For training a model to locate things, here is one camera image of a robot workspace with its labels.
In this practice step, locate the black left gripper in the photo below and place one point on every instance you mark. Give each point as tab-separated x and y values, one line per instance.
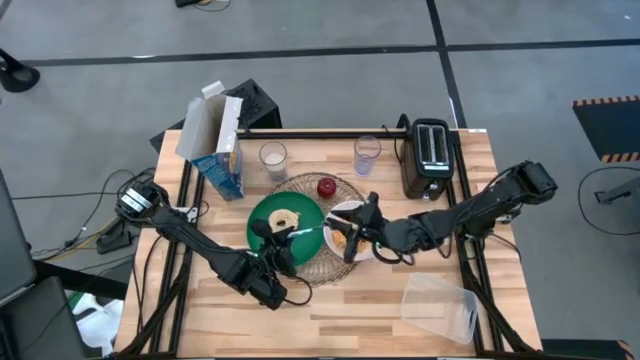
281	257

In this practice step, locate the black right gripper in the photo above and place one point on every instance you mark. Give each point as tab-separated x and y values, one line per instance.
371	220

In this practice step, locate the bagel half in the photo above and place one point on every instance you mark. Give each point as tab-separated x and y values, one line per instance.
280	222

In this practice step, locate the red apple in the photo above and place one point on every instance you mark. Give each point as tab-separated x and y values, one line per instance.
326	188

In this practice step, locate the blue cereal box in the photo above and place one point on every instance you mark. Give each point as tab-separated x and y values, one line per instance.
215	145

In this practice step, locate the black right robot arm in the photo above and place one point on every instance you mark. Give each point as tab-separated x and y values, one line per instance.
475	210

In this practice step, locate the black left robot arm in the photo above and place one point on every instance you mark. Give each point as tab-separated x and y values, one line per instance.
200	245

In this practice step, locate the cereal flakes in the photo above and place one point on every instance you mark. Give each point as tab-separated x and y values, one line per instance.
339	239

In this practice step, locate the white bowl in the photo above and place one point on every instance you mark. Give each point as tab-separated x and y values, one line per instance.
335	250

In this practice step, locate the green plate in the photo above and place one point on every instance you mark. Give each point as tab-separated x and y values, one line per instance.
310	250

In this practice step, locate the round woven straw placemat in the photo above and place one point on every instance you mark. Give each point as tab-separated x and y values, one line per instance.
320	275

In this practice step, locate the clear blue-tinted glass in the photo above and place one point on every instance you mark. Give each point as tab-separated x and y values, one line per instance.
366	156

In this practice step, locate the clear glass with milk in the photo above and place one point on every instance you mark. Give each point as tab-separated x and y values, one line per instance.
273	160

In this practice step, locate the black toaster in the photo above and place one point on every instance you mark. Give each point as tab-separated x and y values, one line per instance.
427	160

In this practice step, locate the clear plastic container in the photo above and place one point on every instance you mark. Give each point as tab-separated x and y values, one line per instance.
435	310

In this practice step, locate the white bag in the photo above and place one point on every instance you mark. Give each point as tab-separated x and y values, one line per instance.
97	325

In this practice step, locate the grey tripod base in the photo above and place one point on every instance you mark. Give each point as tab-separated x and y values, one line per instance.
620	192

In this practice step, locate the black hazard-striped floor mat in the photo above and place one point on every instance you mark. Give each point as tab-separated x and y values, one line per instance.
610	130

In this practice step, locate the black floor stand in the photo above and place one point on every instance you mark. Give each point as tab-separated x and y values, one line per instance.
17	75

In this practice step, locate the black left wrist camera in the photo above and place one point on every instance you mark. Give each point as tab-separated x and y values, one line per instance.
260	228

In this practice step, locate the black table frame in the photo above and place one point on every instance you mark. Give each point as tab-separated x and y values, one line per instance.
197	190

